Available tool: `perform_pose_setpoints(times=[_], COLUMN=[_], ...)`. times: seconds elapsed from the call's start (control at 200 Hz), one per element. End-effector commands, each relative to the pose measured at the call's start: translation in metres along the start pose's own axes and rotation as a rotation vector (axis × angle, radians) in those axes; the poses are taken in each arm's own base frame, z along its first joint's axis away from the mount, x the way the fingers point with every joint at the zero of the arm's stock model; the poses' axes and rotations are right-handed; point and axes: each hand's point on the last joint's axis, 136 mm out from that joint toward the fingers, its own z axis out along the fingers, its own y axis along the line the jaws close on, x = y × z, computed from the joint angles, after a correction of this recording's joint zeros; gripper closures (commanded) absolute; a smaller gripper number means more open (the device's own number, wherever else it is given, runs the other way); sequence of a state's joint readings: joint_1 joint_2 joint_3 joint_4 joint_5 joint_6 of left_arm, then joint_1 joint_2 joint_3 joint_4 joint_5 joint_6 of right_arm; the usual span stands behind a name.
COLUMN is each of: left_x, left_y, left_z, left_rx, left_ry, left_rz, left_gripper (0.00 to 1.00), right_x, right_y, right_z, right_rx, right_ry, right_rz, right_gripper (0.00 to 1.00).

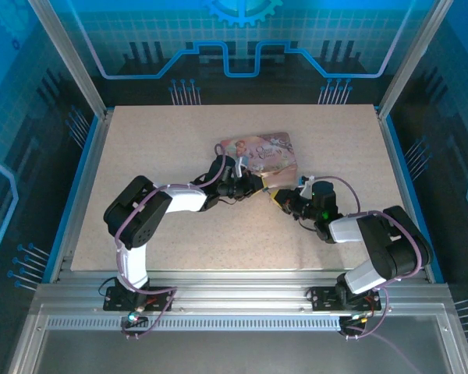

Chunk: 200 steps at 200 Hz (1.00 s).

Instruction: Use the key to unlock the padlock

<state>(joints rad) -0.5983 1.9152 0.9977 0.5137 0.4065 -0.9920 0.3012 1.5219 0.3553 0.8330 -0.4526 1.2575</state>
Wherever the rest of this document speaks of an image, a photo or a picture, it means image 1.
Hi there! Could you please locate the aluminium side rail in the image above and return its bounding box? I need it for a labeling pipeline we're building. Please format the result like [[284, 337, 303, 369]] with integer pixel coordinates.
[[49, 110, 111, 282], [375, 105, 434, 282]]

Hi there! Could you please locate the blue printed side panel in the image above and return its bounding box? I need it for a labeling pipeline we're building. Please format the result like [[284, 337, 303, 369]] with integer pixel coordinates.
[[0, 0, 99, 374], [381, 0, 468, 374]]

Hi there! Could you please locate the blue printed backdrop panel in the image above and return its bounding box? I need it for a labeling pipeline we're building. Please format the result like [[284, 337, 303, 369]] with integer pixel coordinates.
[[34, 0, 442, 108]]

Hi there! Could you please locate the blue table edge strip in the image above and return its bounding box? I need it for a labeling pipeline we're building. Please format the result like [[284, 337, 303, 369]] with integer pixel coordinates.
[[385, 111, 446, 284], [41, 115, 103, 284]]

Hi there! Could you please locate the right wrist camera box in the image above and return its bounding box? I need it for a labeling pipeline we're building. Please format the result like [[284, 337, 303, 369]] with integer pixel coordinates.
[[295, 175, 317, 198]]

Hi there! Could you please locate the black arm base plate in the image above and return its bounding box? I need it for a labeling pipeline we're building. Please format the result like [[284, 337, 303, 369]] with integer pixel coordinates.
[[104, 285, 173, 313], [309, 285, 384, 313]]

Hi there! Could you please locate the aluminium frame post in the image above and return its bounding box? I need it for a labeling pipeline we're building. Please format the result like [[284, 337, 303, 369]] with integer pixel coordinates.
[[375, 0, 454, 118], [27, 0, 108, 118]]

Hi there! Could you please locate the aluminium front rail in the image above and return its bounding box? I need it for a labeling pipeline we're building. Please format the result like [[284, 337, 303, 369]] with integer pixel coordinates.
[[30, 269, 455, 317]]

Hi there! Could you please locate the slotted grey cable duct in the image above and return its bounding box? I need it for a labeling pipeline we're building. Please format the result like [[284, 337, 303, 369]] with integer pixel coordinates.
[[45, 316, 343, 333]]

